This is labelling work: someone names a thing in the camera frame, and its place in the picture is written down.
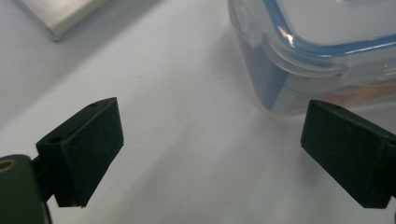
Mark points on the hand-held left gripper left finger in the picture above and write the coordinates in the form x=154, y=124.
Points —
x=90, y=149

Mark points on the clear food container blue seal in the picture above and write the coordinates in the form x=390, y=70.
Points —
x=311, y=62

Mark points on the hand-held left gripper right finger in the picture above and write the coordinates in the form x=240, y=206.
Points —
x=351, y=155

